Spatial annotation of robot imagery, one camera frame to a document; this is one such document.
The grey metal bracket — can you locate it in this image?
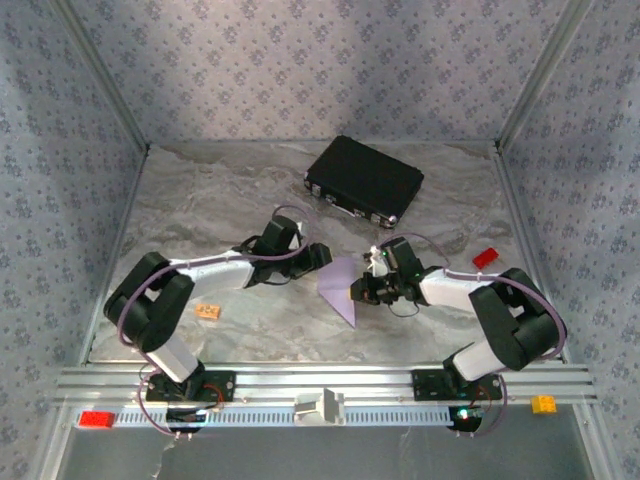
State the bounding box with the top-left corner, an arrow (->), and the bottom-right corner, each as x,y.
293,387 -> 347,426

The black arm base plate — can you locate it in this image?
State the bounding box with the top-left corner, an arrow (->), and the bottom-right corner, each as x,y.
410,368 -> 504,402
144,370 -> 237,404

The small red toy brick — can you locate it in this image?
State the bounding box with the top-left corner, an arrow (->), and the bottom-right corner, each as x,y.
472,247 -> 501,271

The black hard case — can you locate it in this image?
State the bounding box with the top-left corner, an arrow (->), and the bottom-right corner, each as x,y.
303,134 -> 426,230

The aluminium table side rail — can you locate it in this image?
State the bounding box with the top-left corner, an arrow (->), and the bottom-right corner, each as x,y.
77,147 -> 151,366
492,142 -> 574,365

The purple paper sheet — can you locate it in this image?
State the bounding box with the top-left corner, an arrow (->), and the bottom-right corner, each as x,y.
317,255 -> 365,330

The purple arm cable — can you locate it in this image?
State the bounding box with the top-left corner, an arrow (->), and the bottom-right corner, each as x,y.
377,231 -> 570,440
117,204 -> 321,442

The large red toy brick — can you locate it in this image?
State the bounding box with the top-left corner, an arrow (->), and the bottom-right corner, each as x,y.
78,410 -> 117,430

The aluminium frame leg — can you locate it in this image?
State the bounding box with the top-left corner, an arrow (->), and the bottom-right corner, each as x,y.
37,405 -> 84,480
572,404 -> 614,480

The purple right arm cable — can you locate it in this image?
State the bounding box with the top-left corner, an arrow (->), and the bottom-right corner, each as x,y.
377,231 -> 570,440

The white slotted cable duct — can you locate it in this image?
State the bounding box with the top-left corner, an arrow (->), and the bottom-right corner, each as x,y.
74,405 -> 481,429

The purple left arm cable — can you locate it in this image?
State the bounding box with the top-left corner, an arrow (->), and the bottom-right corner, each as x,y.
117,204 -> 321,442

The aluminium frame post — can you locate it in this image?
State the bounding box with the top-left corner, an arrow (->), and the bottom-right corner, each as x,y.
494,0 -> 609,151
48,0 -> 152,151

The aluminium mounting rail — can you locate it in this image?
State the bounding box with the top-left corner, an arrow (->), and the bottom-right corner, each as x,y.
54,363 -> 599,407

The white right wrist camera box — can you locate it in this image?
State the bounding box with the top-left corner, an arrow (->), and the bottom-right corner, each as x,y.
361,244 -> 390,275

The black controller board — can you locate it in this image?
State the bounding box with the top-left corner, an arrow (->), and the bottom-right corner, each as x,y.
447,405 -> 484,434
164,407 -> 209,434

